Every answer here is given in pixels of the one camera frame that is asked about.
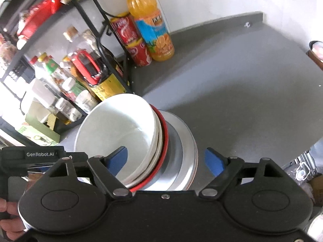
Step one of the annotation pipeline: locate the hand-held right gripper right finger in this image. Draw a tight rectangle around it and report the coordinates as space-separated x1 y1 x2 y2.
199 148 287 199

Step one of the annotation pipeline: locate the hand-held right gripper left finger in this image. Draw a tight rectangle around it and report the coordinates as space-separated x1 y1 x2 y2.
45 146 132 199

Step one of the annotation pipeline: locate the white flower-print plate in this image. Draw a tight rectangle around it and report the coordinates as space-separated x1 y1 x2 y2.
177 131 199 191

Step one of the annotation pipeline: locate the large white plate blue script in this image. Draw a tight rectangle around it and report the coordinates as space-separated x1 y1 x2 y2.
161 111 196 191

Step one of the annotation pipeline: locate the white ribbed bowl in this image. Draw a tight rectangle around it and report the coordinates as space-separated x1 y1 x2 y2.
121 106 163 188
73 94 159 184

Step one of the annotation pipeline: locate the red and black bowl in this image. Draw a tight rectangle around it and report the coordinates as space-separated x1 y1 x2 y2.
130 104 169 192

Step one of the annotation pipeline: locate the person's left hand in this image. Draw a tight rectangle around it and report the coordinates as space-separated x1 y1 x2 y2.
0 197 26 239

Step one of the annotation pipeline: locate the green tissue box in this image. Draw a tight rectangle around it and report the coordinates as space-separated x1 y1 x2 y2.
16 113 61 147

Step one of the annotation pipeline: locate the glass spice jar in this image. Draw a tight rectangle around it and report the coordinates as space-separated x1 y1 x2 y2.
54 97 82 121

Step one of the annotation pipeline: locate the small white green-label jar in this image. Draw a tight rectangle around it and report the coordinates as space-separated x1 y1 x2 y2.
62 77 87 101

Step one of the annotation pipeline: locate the green-label bottle yellow cap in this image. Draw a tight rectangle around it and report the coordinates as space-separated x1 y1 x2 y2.
38 52 66 86

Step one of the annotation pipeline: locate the clear bottle red cap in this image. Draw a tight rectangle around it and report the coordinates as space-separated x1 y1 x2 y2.
29 55 51 81

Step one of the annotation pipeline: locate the cardboard box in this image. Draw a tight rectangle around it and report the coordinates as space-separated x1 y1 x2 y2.
306 174 323 204

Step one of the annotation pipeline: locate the red drink can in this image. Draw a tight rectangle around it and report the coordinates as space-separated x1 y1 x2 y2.
125 39 152 67
110 14 142 46

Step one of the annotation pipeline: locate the orange juice bottle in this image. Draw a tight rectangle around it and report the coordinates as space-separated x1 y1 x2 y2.
126 0 175 62

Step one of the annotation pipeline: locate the red plastic basket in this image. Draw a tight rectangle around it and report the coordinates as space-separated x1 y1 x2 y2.
16 0 55 39

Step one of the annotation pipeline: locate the brown container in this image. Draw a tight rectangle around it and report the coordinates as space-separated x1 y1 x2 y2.
306 40 323 71

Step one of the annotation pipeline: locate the black metal shelf rack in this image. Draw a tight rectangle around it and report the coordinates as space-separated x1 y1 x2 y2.
0 0 134 137

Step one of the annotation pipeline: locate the soy sauce jug red handle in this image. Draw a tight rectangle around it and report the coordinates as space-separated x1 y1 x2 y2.
63 25 128 102

